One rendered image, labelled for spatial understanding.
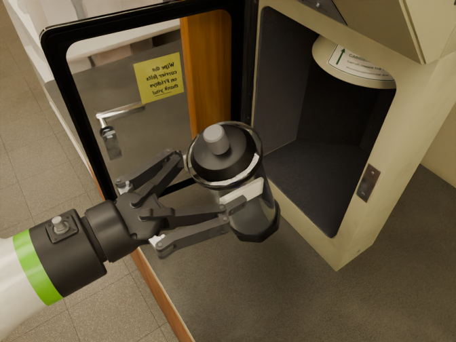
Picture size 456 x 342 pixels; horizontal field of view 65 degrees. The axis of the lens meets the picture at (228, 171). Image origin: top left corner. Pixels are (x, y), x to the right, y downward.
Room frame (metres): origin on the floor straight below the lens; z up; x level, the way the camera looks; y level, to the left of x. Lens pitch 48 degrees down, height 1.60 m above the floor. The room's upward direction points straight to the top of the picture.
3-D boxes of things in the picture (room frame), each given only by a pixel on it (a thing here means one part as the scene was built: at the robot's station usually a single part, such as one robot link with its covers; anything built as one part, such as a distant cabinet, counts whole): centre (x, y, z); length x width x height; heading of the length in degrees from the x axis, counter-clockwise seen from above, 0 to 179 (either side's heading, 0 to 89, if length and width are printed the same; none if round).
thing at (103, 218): (0.26, 0.13, 1.22); 0.09 x 0.08 x 0.07; 125
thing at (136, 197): (0.33, 0.10, 1.22); 0.11 x 0.01 x 0.04; 153
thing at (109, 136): (0.44, 0.20, 1.18); 0.02 x 0.02 x 0.06; 28
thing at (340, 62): (0.50, -0.22, 1.34); 0.18 x 0.18 x 0.05
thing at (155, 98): (0.50, 0.11, 1.19); 0.30 x 0.01 x 0.40; 118
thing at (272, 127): (0.53, -0.23, 1.19); 0.26 x 0.24 x 0.35; 35
